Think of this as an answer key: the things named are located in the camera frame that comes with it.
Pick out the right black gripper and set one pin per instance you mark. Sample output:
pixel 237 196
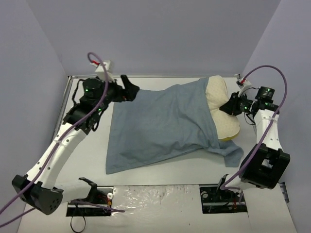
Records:
pixel 235 104

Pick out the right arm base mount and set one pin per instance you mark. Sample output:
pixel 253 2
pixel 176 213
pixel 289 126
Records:
pixel 217 201

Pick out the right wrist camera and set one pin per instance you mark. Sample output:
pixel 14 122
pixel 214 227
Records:
pixel 243 84

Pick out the striped pillowcase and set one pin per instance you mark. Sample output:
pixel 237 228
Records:
pixel 161 125

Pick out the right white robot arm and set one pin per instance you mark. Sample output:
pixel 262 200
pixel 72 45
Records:
pixel 266 162

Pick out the white pillow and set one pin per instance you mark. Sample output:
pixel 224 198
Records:
pixel 227 125

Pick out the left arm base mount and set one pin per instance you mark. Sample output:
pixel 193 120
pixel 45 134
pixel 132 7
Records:
pixel 103 197

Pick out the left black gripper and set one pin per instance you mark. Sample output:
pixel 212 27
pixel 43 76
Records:
pixel 125 88

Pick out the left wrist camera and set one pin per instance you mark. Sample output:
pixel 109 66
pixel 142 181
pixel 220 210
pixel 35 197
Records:
pixel 104 70

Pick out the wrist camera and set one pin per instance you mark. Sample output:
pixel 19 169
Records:
pixel 243 84
pixel 104 70

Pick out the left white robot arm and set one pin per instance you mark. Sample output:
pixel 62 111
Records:
pixel 38 186

